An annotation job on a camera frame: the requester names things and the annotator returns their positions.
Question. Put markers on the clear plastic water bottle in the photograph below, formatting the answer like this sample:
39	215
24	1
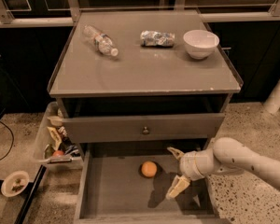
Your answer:
100	41

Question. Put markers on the yellow snack packet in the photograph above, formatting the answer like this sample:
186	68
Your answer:
55	136

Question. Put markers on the red apple in bin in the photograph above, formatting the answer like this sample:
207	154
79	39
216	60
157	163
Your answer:
57	153

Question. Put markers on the closed grey top drawer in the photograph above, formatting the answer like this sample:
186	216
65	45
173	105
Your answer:
129	128

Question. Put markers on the metal guard rail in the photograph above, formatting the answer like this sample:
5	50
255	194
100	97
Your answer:
32	13

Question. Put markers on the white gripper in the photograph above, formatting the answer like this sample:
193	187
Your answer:
188	165

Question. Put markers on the white ceramic bowl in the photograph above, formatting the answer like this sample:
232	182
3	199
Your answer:
199	44

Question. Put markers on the crushed foil snack bag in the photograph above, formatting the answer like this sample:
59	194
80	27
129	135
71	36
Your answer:
157	39

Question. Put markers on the orange fruit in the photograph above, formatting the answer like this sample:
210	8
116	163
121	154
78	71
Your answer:
149	169

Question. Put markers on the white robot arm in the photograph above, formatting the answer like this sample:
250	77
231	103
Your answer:
226	156

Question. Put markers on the brass drawer knob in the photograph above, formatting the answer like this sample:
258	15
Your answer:
145	130

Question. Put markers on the grey drawer cabinet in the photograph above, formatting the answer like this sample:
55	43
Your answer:
141	81

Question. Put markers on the small white plate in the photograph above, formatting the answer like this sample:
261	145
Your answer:
15	184

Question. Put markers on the open grey middle drawer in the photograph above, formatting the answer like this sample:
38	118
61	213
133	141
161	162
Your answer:
114	191

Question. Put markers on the clear plastic storage bin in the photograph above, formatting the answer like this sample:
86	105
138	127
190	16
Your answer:
43	140

